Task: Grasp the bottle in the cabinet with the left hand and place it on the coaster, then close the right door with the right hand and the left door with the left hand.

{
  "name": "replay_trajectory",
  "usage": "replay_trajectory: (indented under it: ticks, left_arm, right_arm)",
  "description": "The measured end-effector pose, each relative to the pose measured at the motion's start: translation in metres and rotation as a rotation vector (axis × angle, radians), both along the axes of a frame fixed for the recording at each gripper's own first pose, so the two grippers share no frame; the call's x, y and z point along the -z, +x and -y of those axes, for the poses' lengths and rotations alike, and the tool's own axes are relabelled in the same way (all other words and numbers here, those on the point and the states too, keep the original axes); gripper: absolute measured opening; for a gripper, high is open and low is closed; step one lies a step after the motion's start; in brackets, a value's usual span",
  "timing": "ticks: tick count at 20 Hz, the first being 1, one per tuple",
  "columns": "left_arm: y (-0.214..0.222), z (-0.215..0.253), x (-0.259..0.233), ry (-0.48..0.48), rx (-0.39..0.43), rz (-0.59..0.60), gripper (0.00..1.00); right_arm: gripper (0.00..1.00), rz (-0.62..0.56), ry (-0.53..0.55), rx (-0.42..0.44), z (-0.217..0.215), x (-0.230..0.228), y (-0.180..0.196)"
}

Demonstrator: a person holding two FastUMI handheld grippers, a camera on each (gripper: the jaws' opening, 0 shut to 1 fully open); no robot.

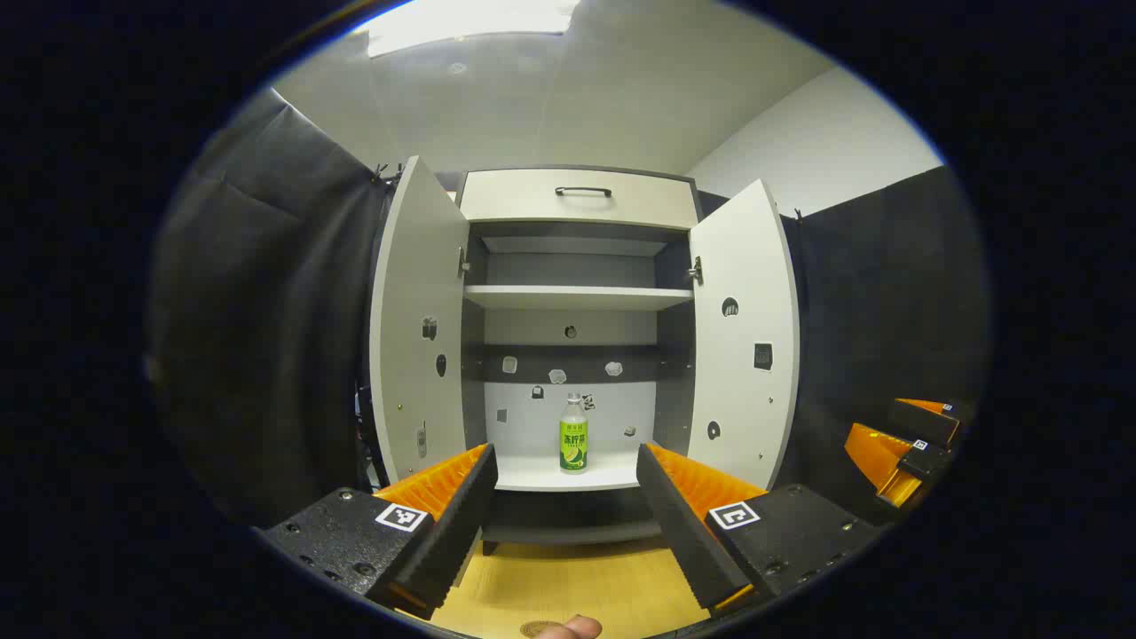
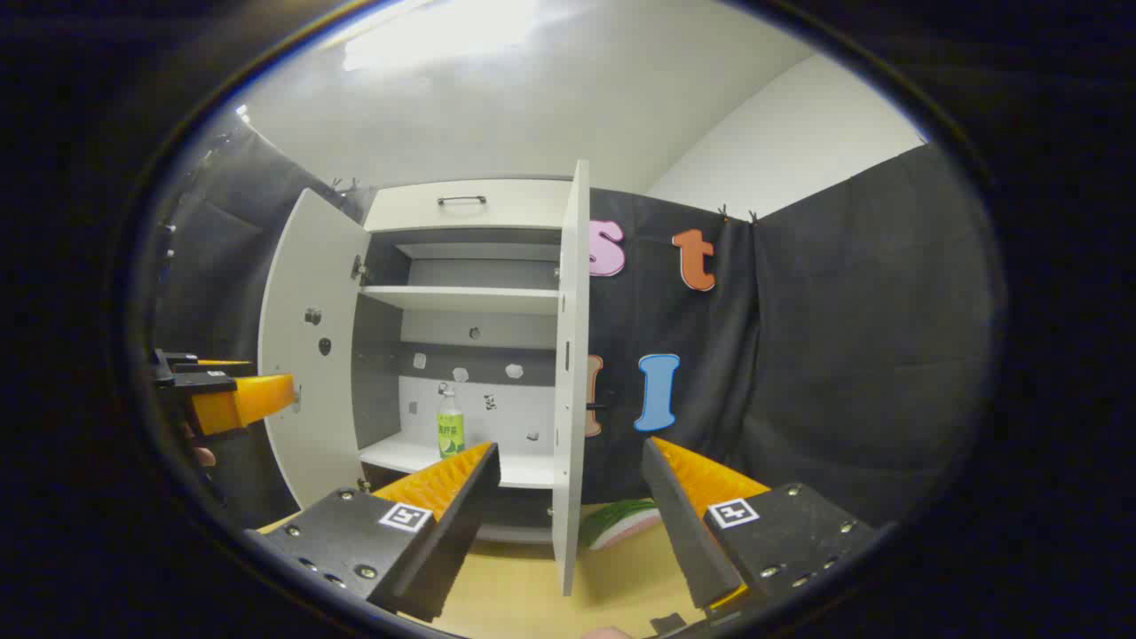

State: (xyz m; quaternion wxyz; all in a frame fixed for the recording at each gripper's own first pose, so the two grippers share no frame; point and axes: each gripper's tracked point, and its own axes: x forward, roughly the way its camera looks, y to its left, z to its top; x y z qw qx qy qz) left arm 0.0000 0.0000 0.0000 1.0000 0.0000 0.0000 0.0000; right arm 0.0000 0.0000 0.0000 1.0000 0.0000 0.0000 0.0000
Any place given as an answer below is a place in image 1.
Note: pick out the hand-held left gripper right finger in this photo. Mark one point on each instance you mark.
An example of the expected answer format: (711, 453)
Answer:
(688, 532)

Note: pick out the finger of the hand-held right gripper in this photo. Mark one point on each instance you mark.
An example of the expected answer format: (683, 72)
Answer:
(927, 419)
(883, 461)

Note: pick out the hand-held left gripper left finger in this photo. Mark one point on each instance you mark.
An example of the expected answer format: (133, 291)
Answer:
(453, 532)

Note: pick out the round brown coaster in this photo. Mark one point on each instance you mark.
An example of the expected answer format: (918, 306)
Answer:
(530, 629)

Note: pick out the green label drink bottle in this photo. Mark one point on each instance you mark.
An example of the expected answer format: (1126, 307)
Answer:
(573, 444)

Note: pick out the white cabinet door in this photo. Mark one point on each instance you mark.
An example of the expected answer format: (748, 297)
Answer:
(745, 355)
(417, 337)

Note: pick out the white cabinet shelf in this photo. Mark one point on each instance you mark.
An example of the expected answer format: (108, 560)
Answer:
(577, 297)

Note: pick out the grey and white cabinet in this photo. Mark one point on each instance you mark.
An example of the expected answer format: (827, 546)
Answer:
(577, 262)

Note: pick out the white cabinet drawer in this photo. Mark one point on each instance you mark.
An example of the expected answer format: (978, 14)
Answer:
(532, 202)

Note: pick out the black backdrop cloth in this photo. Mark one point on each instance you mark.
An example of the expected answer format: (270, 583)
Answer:
(266, 311)

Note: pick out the ceiling light panel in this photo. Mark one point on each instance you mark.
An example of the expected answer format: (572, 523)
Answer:
(470, 22)

